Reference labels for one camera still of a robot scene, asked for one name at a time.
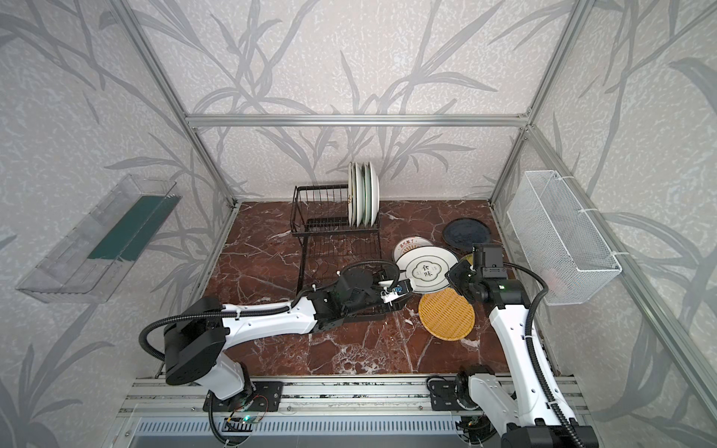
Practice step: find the black wire dish rack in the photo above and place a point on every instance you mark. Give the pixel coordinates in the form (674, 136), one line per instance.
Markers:
(319, 219)

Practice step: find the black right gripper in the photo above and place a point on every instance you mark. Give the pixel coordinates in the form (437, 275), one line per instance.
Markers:
(453, 276)

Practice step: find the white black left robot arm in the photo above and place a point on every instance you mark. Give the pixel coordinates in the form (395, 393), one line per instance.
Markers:
(193, 345)

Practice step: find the orange woven plate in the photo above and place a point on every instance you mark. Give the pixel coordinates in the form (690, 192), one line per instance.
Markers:
(446, 315)

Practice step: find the orange sunburst plate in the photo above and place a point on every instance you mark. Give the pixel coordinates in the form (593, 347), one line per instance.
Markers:
(409, 244)
(375, 194)

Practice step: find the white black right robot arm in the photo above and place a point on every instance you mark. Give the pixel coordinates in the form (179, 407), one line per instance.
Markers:
(515, 358)

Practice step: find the white plate green emblem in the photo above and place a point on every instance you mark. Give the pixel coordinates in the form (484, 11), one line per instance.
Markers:
(427, 268)

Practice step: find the mint green flower plate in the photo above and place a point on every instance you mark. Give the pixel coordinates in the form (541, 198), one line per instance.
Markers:
(368, 196)

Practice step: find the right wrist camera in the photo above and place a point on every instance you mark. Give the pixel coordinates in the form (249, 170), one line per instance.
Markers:
(488, 261)

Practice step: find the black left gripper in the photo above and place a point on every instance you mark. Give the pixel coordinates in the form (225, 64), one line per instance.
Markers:
(385, 309)

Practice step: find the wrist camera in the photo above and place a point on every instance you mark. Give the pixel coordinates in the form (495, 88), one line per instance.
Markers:
(488, 261)
(402, 289)

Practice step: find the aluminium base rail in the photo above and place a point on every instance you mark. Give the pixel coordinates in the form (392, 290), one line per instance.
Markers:
(339, 411)

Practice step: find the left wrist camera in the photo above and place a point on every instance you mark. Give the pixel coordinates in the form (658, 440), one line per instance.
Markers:
(402, 289)

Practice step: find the clear plastic wall bin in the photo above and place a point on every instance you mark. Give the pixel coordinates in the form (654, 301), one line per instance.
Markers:
(89, 264)

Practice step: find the green yellow woven plate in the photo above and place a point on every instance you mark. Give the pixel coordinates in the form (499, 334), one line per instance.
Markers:
(468, 258)

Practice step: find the white wire mesh basket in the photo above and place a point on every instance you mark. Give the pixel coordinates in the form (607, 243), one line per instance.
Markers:
(560, 241)

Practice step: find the cream floral plate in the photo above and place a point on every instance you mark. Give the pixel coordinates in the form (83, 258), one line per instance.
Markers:
(351, 195)

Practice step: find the white plate dark lettered rim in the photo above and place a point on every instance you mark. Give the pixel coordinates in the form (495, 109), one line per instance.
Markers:
(359, 194)

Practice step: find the dark blue oval plate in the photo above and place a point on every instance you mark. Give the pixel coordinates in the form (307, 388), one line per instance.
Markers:
(464, 234)

